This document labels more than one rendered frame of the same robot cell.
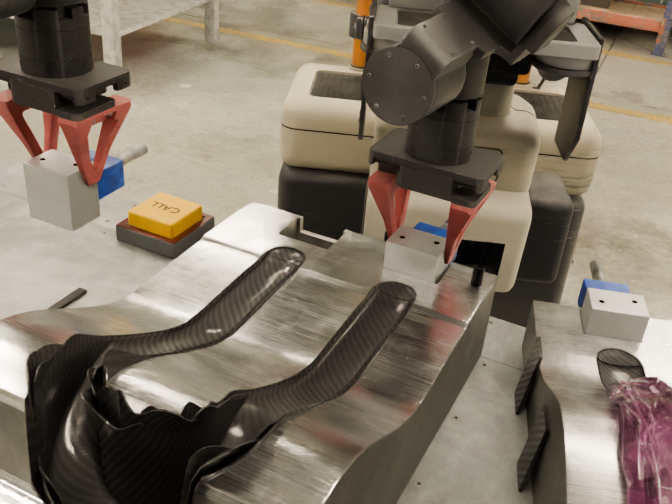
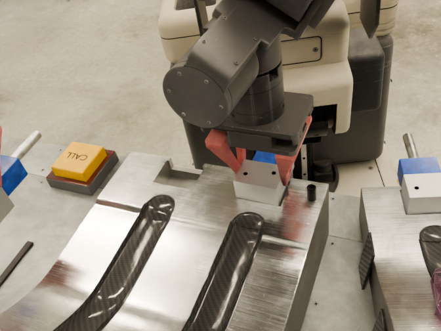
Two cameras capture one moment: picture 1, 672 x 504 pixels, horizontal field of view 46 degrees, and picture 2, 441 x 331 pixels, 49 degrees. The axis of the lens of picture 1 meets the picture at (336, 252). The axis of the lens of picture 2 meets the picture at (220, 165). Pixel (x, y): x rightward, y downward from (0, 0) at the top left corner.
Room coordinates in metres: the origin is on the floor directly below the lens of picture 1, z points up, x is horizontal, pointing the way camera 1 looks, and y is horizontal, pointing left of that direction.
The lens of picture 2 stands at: (0.24, -0.07, 1.29)
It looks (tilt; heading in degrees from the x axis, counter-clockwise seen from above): 43 degrees down; 6
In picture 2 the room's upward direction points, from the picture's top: 12 degrees counter-clockwise
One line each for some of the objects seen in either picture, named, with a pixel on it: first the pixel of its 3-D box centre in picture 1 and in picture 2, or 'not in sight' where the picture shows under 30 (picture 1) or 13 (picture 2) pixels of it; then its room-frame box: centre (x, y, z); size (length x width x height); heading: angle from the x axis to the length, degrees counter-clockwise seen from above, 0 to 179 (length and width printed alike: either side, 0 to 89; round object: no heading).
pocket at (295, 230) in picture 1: (312, 248); (182, 182); (0.67, 0.02, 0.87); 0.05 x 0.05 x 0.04; 66
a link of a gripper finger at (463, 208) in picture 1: (442, 210); (272, 149); (0.62, -0.09, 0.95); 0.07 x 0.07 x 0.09; 66
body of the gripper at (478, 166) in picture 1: (441, 131); (254, 92); (0.63, -0.08, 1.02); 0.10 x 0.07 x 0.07; 66
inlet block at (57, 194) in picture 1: (99, 171); (4, 169); (0.67, 0.23, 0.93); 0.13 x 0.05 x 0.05; 156
